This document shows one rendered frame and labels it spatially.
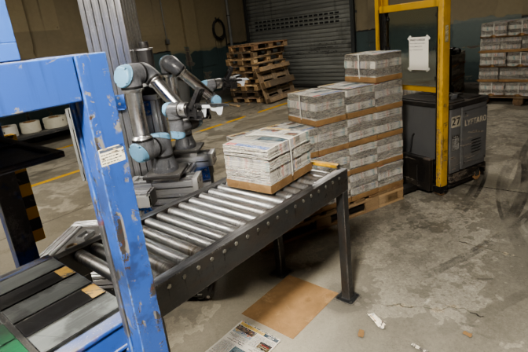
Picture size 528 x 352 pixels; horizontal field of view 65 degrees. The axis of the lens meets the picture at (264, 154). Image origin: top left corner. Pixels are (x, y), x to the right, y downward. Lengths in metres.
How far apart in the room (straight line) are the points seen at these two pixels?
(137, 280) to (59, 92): 0.50
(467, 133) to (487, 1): 5.45
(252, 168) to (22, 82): 1.29
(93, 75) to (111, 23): 1.66
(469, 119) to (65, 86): 3.56
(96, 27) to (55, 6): 6.63
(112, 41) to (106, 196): 1.71
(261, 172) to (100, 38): 1.28
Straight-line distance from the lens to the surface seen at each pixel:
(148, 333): 1.23
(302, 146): 2.15
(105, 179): 1.02
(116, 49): 2.66
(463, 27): 9.38
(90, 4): 2.69
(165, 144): 2.46
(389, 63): 3.50
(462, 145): 4.08
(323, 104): 3.10
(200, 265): 1.55
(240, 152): 2.02
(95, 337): 1.34
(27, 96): 0.94
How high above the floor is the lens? 1.56
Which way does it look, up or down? 17 degrees down
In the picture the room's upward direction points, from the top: 6 degrees counter-clockwise
